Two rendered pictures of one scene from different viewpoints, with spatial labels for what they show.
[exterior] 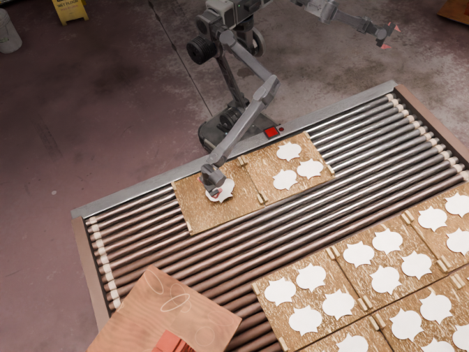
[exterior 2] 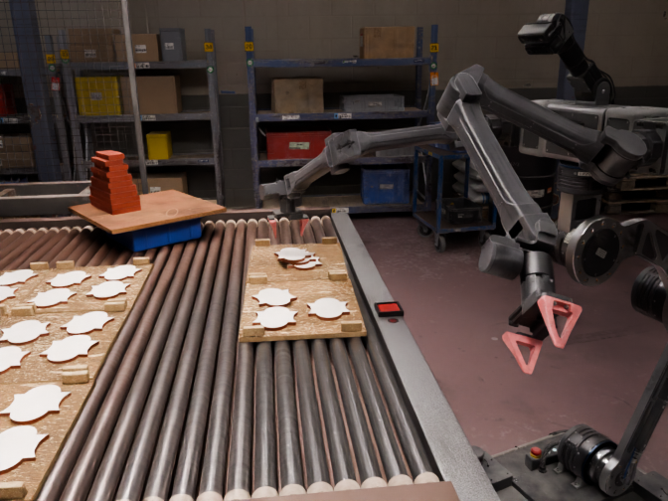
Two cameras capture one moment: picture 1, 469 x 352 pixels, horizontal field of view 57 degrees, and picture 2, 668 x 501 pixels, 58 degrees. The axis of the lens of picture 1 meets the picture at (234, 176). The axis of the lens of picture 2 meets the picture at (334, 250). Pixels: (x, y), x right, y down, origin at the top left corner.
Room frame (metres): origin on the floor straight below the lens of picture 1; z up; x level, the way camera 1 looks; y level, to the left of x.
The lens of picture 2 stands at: (1.78, -1.95, 1.67)
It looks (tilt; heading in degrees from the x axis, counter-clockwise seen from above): 18 degrees down; 101
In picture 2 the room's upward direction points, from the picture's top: 1 degrees counter-clockwise
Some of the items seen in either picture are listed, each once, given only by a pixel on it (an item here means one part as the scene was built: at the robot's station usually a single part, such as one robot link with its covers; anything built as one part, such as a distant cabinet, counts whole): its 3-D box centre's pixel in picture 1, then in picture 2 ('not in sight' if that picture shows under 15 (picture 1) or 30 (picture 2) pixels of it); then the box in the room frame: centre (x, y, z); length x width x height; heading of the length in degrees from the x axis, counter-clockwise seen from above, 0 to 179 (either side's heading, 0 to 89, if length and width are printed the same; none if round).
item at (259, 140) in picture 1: (245, 148); (376, 298); (1.57, -0.09, 0.89); 2.08 x 0.09 x 0.06; 107
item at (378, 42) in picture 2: not in sight; (386, 43); (1.15, 4.38, 1.74); 0.50 x 0.38 x 0.32; 16
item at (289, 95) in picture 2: not in sight; (296, 94); (0.26, 4.19, 1.26); 0.49 x 0.38 x 0.34; 22
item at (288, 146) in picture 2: not in sight; (298, 142); (0.27, 4.16, 0.78); 0.66 x 0.45 x 0.28; 16
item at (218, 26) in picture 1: (220, 31); (495, 126); (1.92, -0.05, 1.45); 0.09 x 0.08 x 0.12; 126
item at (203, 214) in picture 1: (216, 195); (296, 262); (1.25, 0.11, 0.93); 0.41 x 0.35 x 0.02; 104
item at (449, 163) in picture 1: (296, 232); (185, 305); (0.97, -0.27, 0.90); 1.95 x 0.05 x 0.05; 107
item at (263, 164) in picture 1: (286, 167); (300, 307); (1.36, -0.29, 0.93); 0.41 x 0.35 x 0.02; 105
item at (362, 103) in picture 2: not in sight; (371, 103); (1.00, 4.34, 1.16); 0.60 x 0.40 x 0.15; 19
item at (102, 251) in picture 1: (266, 181); (294, 299); (1.31, -0.17, 0.90); 1.95 x 0.05 x 0.05; 107
